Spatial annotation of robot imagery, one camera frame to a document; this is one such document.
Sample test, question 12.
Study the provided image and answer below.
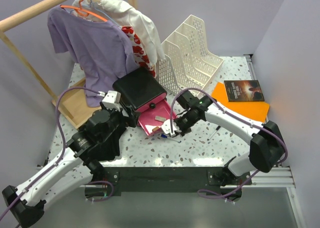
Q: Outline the red floral white garment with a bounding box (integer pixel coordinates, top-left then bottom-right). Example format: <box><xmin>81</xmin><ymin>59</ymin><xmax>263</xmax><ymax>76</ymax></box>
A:
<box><xmin>121</xmin><ymin>26</ymin><xmax>157</xmax><ymax>78</ymax></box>

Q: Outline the white shirt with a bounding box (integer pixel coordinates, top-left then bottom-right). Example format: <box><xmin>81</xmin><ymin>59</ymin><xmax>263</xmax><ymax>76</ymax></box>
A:
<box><xmin>72</xmin><ymin>0</ymin><xmax>167</xmax><ymax>66</ymax></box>

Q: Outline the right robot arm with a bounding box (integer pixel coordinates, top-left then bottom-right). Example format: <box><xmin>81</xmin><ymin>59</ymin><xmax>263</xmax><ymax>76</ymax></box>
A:
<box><xmin>168</xmin><ymin>88</ymin><xmax>288</xmax><ymax>185</ymax></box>

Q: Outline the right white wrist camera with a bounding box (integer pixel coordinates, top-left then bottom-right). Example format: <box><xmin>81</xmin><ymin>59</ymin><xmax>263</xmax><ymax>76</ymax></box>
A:
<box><xmin>160</xmin><ymin>119</ymin><xmax>181</xmax><ymax>137</ymax></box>

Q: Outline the purple t-shirt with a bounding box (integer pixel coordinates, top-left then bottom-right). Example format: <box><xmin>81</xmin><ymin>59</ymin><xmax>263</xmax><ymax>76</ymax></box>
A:
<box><xmin>47</xmin><ymin>7</ymin><xmax>139</xmax><ymax>107</ymax></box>

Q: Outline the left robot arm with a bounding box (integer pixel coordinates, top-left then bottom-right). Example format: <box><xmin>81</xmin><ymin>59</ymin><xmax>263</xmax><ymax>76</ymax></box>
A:
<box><xmin>2</xmin><ymin>108</ymin><xmax>140</xmax><ymax>227</ymax></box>

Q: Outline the black whiteboard marker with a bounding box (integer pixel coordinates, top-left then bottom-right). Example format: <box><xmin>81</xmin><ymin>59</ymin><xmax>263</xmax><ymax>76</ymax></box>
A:
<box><xmin>207</xmin><ymin>126</ymin><xmax>221</xmax><ymax>141</ymax></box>

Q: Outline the blue wire hanger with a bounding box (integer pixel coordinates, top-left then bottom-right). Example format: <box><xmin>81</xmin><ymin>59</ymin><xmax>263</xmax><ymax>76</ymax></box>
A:
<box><xmin>72</xmin><ymin>0</ymin><xmax>121</xmax><ymax>28</ymax></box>

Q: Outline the pink top drawer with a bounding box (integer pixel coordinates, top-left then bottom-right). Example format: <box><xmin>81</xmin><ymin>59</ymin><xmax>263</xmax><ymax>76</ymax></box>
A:
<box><xmin>136</xmin><ymin>93</ymin><xmax>167</xmax><ymax>113</ymax></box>

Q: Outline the black round drawer knob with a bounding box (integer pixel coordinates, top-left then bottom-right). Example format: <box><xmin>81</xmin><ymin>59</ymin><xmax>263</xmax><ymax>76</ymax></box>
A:
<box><xmin>149</xmin><ymin>103</ymin><xmax>156</xmax><ymax>109</ymax></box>

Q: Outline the blue whiteboard marker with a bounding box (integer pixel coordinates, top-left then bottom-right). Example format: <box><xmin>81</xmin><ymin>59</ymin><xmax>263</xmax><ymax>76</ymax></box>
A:
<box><xmin>161</xmin><ymin>134</ymin><xmax>181</xmax><ymax>143</ymax></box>

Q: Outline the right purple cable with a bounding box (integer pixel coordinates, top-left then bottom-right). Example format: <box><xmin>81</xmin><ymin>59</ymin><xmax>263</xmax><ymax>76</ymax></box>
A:
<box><xmin>168</xmin><ymin>87</ymin><xmax>290</xmax><ymax>201</ymax></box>

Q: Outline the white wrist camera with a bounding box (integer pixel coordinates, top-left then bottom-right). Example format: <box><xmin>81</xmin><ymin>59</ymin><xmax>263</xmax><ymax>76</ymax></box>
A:
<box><xmin>102</xmin><ymin>91</ymin><xmax>121</xmax><ymax>111</ymax></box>
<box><xmin>160</xmin><ymin>119</ymin><xmax>181</xmax><ymax>137</ymax></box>

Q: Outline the grey worn eraser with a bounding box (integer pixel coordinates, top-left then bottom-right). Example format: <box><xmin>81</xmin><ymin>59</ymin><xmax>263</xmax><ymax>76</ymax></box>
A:
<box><xmin>155</xmin><ymin>116</ymin><xmax>166</xmax><ymax>122</ymax></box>

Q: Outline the white plastic file organizer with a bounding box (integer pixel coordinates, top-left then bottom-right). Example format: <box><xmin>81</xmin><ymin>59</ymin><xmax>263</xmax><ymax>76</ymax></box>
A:
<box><xmin>156</xmin><ymin>15</ymin><xmax>224</xmax><ymax>94</ymax></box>

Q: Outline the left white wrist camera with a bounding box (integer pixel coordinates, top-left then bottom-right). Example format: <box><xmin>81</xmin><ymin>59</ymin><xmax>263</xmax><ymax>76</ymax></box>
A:
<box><xmin>102</xmin><ymin>91</ymin><xmax>121</xmax><ymax>111</ymax></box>

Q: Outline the orange clothes hanger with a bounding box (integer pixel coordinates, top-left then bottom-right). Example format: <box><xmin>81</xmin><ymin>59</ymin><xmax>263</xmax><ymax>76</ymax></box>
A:
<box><xmin>60</xmin><ymin>0</ymin><xmax>108</xmax><ymax>22</ymax></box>

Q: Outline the wooden clothes rack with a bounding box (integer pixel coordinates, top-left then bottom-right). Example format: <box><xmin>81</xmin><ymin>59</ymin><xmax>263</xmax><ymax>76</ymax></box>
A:
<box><xmin>0</xmin><ymin>0</ymin><xmax>138</xmax><ymax>128</ymax></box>

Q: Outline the black drawer cabinet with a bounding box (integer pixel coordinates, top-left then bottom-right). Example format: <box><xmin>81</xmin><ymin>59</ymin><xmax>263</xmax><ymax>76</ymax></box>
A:
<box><xmin>112</xmin><ymin>67</ymin><xmax>167</xmax><ymax>112</ymax></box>

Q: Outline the dark hardcover book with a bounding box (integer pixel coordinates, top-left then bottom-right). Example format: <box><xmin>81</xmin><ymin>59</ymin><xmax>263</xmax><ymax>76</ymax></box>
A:
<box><xmin>224</xmin><ymin>80</ymin><xmax>265</xmax><ymax>102</ymax></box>

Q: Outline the aluminium frame rail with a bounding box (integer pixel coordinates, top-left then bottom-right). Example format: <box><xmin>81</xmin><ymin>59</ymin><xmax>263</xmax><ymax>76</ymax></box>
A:
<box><xmin>243</xmin><ymin>54</ymin><xmax>308</xmax><ymax>228</ymax></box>

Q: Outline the orange clip folder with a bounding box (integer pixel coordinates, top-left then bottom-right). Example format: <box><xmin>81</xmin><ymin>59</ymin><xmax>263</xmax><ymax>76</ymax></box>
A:
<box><xmin>211</xmin><ymin>82</ymin><xmax>270</xmax><ymax>122</ymax></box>

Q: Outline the purple cable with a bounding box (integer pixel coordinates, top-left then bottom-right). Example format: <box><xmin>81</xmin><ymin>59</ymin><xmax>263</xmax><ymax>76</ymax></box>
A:
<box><xmin>0</xmin><ymin>86</ymin><xmax>107</xmax><ymax>228</ymax></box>
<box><xmin>168</xmin><ymin>87</ymin><xmax>290</xmax><ymax>201</ymax></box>

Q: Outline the pink drawer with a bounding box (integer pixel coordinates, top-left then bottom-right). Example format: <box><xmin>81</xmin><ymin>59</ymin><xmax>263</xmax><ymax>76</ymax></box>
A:
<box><xmin>136</xmin><ymin>93</ymin><xmax>167</xmax><ymax>113</ymax></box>
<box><xmin>138</xmin><ymin>100</ymin><xmax>171</xmax><ymax>136</ymax></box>

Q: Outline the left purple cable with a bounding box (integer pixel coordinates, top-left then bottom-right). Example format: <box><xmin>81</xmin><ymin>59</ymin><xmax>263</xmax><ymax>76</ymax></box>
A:
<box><xmin>0</xmin><ymin>86</ymin><xmax>107</xmax><ymax>228</ymax></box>

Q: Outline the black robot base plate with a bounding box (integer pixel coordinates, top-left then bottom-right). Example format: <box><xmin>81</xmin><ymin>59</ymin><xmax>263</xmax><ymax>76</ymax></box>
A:
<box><xmin>85</xmin><ymin>167</ymin><xmax>252</xmax><ymax>198</ymax></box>

